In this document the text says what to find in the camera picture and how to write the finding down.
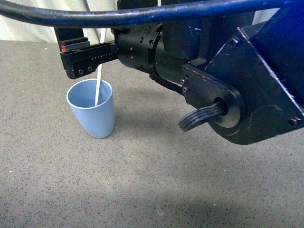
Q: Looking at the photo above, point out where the grey curtain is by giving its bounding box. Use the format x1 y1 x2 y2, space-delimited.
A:
0 0 117 43

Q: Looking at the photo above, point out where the white chopstick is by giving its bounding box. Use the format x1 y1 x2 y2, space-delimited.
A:
95 28 106 106

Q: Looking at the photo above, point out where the black ribbed cable bundle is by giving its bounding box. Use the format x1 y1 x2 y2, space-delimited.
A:
178 102 228 132

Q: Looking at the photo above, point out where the thick black cable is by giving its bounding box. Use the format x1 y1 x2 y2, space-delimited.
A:
0 0 304 29

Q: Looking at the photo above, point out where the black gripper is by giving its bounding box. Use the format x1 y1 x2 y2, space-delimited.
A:
54 28 117 79

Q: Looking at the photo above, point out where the blue cup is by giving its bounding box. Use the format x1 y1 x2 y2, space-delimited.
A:
66 79 115 139

